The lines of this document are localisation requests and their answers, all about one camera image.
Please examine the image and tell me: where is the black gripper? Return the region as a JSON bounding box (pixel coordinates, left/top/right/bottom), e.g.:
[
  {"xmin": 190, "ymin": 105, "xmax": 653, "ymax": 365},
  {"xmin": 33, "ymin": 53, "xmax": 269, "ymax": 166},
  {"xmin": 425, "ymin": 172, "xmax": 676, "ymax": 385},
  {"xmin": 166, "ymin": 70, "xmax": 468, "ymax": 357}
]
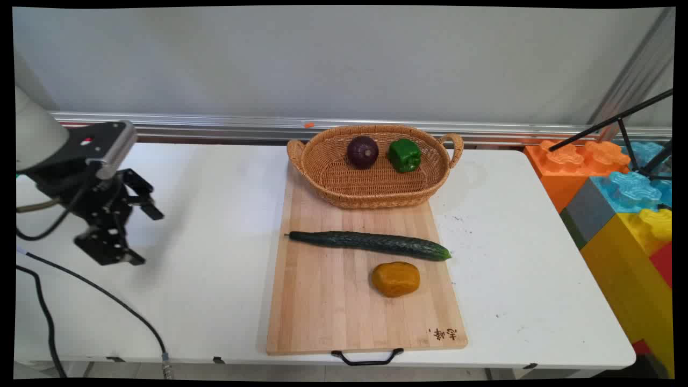
[{"xmin": 33, "ymin": 161, "xmax": 165, "ymax": 267}]

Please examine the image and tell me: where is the wooden cutting board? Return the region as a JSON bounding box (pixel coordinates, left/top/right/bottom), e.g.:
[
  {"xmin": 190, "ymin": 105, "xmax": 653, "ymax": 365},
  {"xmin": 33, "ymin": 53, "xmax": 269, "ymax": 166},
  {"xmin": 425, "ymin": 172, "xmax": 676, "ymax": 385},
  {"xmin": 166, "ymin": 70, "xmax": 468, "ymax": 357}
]
[{"xmin": 266, "ymin": 161, "xmax": 468, "ymax": 367}]

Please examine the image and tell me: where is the long dark green cucumber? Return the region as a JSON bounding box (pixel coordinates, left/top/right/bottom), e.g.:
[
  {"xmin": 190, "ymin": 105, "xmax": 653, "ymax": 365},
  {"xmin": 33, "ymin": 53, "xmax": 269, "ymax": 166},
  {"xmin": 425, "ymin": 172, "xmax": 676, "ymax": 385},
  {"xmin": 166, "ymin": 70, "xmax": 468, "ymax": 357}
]
[{"xmin": 284, "ymin": 231, "xmax": 453, "ymax": 262}]

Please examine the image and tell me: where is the purple red onion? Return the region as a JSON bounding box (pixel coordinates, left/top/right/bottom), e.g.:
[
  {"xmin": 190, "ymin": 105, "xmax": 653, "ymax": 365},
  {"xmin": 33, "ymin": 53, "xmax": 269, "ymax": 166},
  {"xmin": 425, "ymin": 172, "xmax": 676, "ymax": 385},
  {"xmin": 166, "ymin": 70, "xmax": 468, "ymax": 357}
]
[{"xmin": 347, "ymin": 135, "xmax": 379, "ymax": 170}]

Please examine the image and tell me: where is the woven wicker basket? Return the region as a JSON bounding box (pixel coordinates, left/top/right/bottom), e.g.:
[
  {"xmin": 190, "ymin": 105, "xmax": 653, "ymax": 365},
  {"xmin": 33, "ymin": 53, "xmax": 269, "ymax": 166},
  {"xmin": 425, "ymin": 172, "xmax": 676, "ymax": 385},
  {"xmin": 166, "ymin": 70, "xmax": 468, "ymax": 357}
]
[{"xmin": 286, "ymin": 125, "xmax": 464, "ymax": 210}]

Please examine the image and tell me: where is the orange yellow potato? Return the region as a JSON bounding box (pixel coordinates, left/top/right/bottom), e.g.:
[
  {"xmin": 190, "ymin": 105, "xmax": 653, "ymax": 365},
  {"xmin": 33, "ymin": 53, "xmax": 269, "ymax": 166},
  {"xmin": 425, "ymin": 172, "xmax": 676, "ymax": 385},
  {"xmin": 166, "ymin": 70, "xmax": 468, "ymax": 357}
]
[{"xmin": 371, "ymin": 261, "xmax": 421, "ymax": 298}]

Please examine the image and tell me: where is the green bell pepper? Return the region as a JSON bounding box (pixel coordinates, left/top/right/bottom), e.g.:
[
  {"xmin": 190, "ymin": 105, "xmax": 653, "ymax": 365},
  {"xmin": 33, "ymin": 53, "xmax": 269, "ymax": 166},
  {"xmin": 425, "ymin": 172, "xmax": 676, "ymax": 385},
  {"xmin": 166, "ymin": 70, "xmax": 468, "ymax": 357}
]
[{"xmin": 388, "ymin": 138, "xmax": 422, "ymax": 174}]

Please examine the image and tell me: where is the orange giant toy brick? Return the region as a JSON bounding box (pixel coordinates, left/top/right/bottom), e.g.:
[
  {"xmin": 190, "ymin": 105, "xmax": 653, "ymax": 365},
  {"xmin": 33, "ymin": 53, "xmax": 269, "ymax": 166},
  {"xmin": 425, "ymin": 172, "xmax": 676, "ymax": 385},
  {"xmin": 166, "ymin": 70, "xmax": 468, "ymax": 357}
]
[{"xmin": 523, "ymin": 139, "xmax": 632, "ymax": 213}]

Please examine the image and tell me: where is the grey giant toy brick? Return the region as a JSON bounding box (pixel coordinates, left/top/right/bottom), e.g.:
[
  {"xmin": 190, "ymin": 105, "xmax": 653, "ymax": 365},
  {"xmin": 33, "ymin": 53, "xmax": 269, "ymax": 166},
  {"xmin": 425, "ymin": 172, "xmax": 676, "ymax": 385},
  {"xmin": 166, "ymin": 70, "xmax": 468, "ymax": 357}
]
[{"xmin": 560, "ymin": 177, "xmax": 617, "ymax": 250}]

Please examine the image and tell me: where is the light blue giant toy brick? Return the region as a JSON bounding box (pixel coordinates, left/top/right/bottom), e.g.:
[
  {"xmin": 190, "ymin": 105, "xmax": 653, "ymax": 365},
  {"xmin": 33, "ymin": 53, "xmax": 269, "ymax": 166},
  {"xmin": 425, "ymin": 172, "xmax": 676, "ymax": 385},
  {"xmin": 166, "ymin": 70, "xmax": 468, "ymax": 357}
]
[{"xmin": 589, "ymin": 141, "xmax": 673, "ymax": 214}]

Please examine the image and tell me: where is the yellow giant toy brick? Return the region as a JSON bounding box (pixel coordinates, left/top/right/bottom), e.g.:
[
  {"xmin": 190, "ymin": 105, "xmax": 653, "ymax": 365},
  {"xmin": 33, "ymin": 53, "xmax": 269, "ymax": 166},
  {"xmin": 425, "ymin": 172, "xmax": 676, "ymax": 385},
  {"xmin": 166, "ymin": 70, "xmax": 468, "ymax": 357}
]
[{"xmin": 579, "ymin": 207, "xmax": 675, "ymax": 377}]

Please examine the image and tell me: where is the black tripod stand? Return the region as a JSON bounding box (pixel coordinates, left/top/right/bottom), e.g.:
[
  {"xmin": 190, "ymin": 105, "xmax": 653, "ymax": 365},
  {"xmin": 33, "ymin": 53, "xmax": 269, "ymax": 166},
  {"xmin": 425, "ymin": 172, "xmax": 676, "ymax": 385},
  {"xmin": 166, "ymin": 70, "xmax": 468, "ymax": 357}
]
[{"xmin": 548, "ymin": 89, "xmax": 674, "ymax": 181}]

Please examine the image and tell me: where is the red giant toy brick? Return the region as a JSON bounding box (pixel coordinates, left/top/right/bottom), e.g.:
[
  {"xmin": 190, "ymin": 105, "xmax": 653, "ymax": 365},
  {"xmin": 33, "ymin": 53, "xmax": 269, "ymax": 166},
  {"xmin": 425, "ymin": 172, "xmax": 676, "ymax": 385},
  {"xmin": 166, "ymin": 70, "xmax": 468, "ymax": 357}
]
[{"xmin": 649, "ymin": 241, "xmax": 674, "ymax": 290}]

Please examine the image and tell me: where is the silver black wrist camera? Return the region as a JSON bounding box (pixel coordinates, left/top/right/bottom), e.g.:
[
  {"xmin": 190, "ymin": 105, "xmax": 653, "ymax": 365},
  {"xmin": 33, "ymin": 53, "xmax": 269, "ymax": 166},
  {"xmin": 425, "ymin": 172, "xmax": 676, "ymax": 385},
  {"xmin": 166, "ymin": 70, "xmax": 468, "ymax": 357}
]
[{"xmin": 60, "ymin": 120, "xmax": 138, "ymax": 180}]

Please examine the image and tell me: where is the black cable with connector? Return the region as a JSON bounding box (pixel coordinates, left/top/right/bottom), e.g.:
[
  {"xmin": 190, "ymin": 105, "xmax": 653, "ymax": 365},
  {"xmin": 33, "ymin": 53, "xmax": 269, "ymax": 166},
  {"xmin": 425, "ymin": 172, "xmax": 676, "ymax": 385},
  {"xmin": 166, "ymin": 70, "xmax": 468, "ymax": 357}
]
[{"xmin": 16, "ymin": 246, "xmax": 174, "ymax": 380}]

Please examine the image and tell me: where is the thick black cable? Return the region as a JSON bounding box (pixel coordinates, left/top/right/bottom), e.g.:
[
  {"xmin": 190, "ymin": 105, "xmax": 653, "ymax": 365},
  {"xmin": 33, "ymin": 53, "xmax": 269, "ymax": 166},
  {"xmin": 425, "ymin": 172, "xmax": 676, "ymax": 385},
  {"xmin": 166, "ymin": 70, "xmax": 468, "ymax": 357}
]
[{"xmin": 15, "ymin": 264, "xmax": 67, "ymax": 379}]

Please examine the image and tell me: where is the aluminium frame rail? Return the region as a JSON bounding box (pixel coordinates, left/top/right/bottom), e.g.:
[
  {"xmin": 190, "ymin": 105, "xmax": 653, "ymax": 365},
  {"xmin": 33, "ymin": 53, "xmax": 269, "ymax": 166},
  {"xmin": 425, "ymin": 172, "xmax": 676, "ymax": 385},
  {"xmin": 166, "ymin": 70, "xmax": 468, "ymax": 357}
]
[{"xmin": 49, "ymin": 111, "xmax": 672, "ymax": 146}]

